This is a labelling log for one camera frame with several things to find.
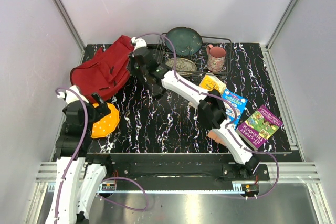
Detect red backpack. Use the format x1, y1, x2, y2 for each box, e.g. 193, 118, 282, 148
70, 35, 134, 103

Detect yellow paperback book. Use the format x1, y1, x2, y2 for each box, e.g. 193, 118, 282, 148
199, 74, 226, 94

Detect blue paperback book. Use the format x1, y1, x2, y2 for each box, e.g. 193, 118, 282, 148
222, 88, 248, 129

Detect purple treehouse book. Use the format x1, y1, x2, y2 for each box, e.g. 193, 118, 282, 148
236, 105, 284, 151

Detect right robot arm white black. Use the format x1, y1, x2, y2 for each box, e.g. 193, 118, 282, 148
130, 46, 260, 180

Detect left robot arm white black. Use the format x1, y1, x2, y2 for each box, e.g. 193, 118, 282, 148
45, 85, 120, 223

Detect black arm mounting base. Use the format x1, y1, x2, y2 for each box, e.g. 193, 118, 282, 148
87, 153, 270, 182

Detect orange perforated plate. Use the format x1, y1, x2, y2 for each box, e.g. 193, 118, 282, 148
91, 103, 120, 138

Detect patterned beige plate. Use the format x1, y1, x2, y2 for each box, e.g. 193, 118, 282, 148
165, 57, 197, 74

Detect teal ceramic plate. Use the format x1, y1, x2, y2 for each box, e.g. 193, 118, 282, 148
165, 27, 203, 56

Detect pink patterned mug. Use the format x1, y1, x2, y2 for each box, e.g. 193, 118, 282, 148
206, 44, 226, 72

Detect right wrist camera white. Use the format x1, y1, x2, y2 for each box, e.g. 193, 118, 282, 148
131, 37, 147, 51

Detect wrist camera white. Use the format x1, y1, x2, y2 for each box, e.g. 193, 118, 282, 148
131, 37, 147, 51
55, 85, 89, 104

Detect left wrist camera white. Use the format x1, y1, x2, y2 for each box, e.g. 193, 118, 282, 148
55, 85, 89, 104

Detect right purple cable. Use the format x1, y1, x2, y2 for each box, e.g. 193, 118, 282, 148
135, 32, 280, 200

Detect black wire dish rack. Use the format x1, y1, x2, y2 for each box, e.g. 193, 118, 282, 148
153, 32, 234, 78

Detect aluminium frame rail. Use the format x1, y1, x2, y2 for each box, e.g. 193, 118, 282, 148
35, 161, 322, 195

